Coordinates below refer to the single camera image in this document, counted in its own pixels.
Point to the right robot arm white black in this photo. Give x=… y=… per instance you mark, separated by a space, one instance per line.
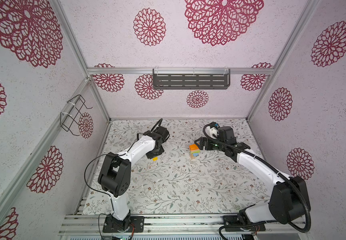
x=289 y=201

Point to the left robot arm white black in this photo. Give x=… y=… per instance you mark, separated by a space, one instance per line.
x=115 y=174

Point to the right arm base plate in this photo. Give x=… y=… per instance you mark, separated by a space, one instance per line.
x=231 y=223

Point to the orange wood block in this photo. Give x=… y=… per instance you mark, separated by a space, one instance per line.
x=193 y=148

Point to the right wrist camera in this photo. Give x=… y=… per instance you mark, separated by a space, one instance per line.
x=212 y=130

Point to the grey metal wall shelf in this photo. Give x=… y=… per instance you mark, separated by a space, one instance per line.
x=194 y=81

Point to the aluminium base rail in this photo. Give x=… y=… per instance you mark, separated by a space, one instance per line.
x=169 y=225

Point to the black wire wall rack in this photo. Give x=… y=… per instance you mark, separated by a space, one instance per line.
x=71 y=116

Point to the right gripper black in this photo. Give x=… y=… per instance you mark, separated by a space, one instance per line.
x=208 y=140

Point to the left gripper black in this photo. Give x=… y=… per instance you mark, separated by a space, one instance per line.
x=151 y=155

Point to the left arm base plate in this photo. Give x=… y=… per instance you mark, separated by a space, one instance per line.
x=137 y=224

